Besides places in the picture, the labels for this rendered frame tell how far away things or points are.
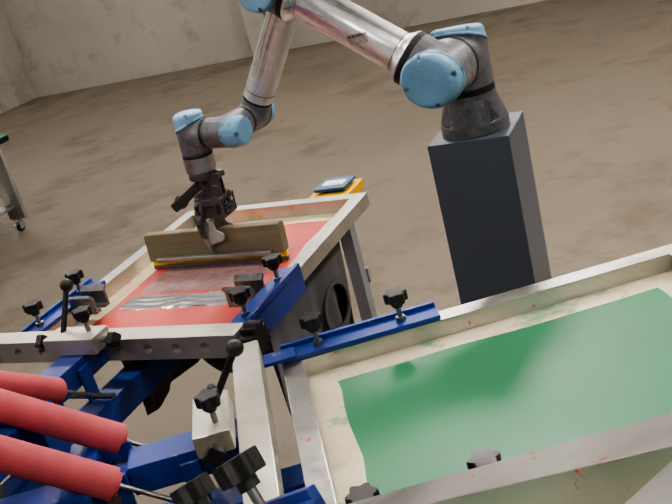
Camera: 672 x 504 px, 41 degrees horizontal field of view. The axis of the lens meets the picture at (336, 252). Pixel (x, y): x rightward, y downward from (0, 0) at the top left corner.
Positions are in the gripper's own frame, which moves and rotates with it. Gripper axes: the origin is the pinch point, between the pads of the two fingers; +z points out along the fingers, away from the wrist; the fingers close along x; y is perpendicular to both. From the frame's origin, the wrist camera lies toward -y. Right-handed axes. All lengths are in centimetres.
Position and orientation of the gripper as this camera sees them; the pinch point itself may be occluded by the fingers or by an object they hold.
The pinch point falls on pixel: (215, 246)
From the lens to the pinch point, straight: 234.1
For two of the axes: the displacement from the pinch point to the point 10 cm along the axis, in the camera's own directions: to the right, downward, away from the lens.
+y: 9.1, -0.4, -4.1
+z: 2.0, 9.1, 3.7
